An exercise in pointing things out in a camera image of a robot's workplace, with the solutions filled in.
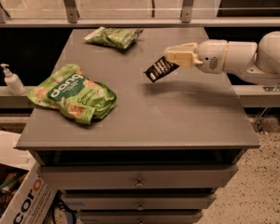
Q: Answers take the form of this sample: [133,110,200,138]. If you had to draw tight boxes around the grey drawer cabinet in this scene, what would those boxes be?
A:
[18,28,259,224]

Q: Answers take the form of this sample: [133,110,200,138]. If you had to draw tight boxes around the top drawer round knob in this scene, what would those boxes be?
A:
[134,178,144,188]

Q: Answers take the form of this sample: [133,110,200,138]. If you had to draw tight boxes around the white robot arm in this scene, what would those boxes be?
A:
[164,31,280,86]

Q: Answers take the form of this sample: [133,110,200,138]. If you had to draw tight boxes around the white cardboard box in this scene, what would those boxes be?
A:
[0,131,56,224]

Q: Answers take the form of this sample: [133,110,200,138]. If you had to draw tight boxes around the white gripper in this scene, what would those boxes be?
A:
[164,39,228,74]

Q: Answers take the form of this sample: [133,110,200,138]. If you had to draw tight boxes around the black rxbar chocolate bar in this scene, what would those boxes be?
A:
[145,56,178,83]

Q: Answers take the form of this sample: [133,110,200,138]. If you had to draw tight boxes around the white pump bottle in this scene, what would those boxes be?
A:
[0,63,25,95]

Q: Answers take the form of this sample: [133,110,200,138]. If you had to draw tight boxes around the grey metal railing frame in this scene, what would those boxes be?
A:
[0,0,280,28]

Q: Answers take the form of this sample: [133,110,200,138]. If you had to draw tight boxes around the large green dang chip bag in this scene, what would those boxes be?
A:
[27,64,117,124]

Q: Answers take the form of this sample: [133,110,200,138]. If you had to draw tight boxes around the drawer round knob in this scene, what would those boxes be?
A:
[134,178,144,188]
[136,204,145,211]

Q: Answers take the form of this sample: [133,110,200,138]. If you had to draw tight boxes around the small green chip bag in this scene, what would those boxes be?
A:
[84,27,143,49]

